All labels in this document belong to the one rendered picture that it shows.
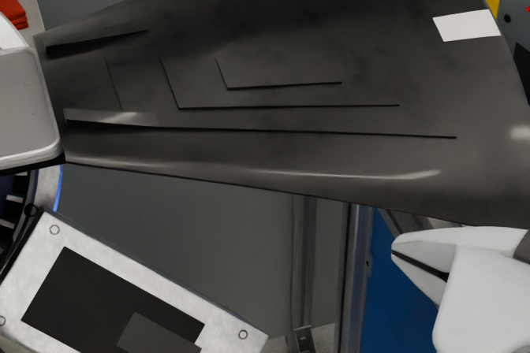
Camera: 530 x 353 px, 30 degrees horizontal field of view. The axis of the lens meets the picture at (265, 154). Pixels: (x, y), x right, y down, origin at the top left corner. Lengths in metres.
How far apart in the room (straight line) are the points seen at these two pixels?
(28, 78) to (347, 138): 0.16
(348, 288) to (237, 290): 0.56
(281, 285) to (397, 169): 1.28
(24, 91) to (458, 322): 0.24
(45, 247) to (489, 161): 0.25
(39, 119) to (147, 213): 1.06
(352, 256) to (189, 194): 0.46
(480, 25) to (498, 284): 0.19
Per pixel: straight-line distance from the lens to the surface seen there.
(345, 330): 1.21
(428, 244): 0.38
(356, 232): 1.08
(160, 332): 0.57
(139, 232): 1.54
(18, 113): 0.47
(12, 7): 1.14
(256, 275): 1.68
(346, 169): 0.45
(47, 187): 0.66
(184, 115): 0.45
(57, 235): 0.57
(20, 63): 0.50
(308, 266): 1.70
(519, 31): 1.03
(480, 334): 0.35
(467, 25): 0.52
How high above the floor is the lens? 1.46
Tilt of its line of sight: 40 degrees down
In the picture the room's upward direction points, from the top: straight up
